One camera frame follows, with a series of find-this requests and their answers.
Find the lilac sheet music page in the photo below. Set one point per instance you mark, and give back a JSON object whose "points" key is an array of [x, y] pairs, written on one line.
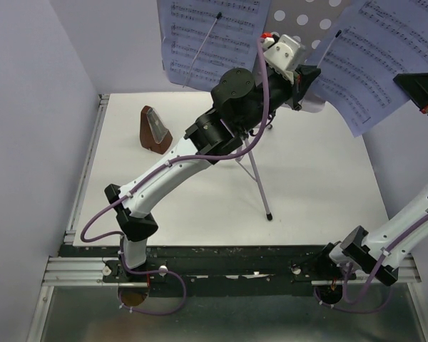
{"points": [[202, 40], [369, 44]]}

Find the lilac perforated music stand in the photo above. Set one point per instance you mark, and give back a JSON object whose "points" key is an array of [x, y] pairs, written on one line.
{"points": [[222, 47]]}

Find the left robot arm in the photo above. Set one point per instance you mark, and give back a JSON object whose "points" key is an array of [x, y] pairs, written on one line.
{"points": [[239, 105]]}

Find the brown wooden metronome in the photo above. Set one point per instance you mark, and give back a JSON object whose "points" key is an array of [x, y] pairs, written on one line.
{"points": [[153, 134]]}

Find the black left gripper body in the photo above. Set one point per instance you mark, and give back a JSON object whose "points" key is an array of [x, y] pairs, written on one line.
{"points": [[296, 89]]}

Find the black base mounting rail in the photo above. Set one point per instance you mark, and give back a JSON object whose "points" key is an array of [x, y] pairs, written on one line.
{"points": [[233, 271]]}

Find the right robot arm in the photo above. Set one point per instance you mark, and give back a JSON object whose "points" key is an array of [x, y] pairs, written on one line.
{"points": [[379, 253]]}

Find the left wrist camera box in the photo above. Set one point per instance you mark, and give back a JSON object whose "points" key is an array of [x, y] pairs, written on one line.
{"points": [[282, 53]]}

